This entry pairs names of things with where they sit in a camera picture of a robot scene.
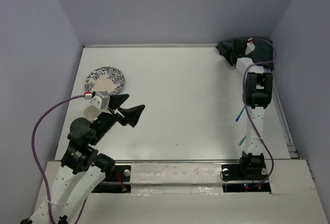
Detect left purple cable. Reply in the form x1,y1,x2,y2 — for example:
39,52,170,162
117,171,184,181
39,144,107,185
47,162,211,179
30,93,91,224

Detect blue floral ceramic plate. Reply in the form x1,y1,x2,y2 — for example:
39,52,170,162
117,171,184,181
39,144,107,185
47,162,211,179
85,66,125,95

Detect iridescent spoon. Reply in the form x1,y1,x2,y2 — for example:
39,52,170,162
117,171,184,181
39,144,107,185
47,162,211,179
235,107,245,122

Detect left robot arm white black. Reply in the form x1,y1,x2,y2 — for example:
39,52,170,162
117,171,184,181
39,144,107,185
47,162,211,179
21,91,145,223

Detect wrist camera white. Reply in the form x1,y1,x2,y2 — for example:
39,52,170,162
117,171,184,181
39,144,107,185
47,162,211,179
244,38,256,56
90,91,110,111

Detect dark grey checked cloth placemat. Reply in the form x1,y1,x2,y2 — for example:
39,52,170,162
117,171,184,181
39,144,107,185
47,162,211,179
216,37,276,72

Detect pale yellow mug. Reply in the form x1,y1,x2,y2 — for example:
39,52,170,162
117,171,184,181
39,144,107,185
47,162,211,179
84,106,101,122

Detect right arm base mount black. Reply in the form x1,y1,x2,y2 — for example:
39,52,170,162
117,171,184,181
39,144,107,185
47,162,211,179
220,164,271,193

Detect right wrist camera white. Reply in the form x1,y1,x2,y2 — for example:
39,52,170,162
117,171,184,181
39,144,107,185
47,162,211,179
244,38,256,56

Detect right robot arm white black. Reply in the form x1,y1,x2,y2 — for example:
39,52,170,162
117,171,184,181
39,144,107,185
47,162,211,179
221,38,275,182

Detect iridescent fork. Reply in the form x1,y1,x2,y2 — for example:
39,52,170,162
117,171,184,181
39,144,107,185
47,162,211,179
238,135,246,146

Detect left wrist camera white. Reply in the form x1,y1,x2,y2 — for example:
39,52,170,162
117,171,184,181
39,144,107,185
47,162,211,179
90,91,110,111

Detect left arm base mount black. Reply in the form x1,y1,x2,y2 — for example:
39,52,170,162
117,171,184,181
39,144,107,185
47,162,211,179
92,164,131,194

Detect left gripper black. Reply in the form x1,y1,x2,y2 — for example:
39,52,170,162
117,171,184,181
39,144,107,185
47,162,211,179
90,93,146,144

